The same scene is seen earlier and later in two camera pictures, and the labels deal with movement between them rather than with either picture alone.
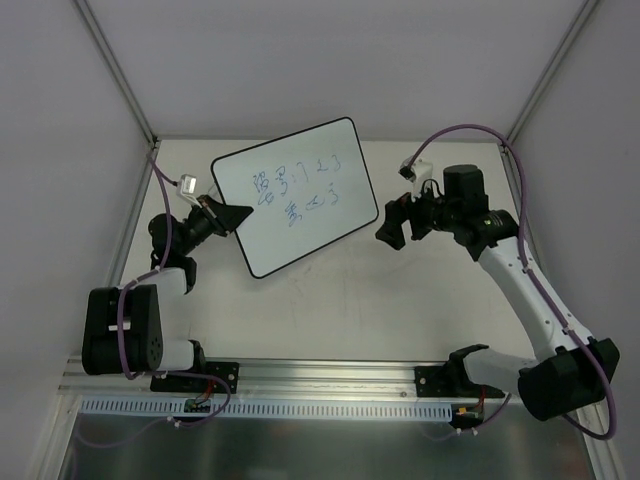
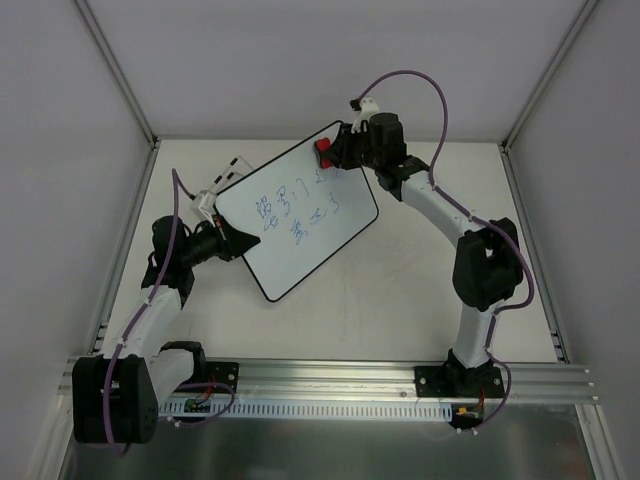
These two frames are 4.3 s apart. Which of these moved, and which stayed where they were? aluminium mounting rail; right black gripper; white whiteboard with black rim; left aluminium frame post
Moved: right black gripper; white whiteboard with black rim
Stayed: left aluminium frame post; aluminium mounting rail
